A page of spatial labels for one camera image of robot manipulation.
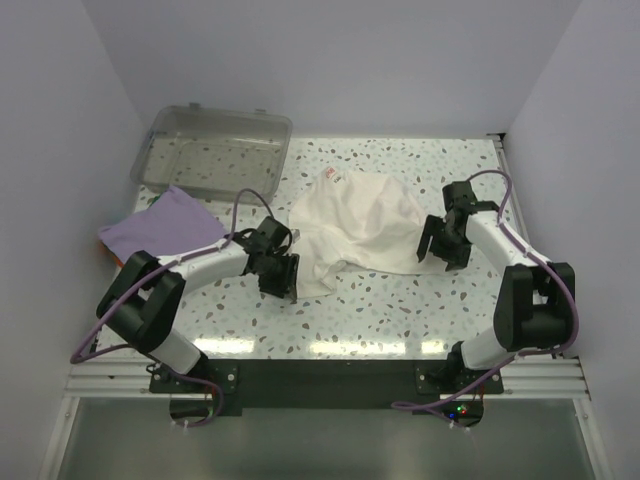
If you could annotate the white Coca-Cola t-shirt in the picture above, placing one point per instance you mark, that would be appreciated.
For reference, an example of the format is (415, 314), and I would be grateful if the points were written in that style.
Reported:
(356, 219)

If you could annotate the folded purple t-shirt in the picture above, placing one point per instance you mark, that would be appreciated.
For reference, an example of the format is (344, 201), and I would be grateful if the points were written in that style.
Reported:
(174, 223)

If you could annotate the folded orange and teal clothes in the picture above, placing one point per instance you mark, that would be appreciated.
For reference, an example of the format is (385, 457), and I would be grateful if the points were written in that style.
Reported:
(107, 252)

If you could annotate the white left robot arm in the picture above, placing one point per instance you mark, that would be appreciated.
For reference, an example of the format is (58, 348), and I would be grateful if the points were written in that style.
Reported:
(142, 303)

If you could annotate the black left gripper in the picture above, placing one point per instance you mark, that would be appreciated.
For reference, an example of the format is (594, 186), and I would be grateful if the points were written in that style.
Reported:
(279, 273)

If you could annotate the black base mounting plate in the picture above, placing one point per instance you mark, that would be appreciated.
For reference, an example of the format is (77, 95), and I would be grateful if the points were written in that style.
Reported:
(227, 387)

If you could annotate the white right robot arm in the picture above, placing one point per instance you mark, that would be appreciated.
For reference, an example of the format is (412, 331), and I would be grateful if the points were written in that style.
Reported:
(535, 311)

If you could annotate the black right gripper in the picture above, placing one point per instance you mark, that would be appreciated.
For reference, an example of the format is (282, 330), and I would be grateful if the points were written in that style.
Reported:
(447, 240)

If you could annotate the aluminium front rail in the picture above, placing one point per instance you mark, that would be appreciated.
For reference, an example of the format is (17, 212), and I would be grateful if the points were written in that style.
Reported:
(528, 378)

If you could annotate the clear plastic storage bin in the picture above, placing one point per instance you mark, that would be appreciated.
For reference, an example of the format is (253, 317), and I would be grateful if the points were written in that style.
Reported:
(211, 154)

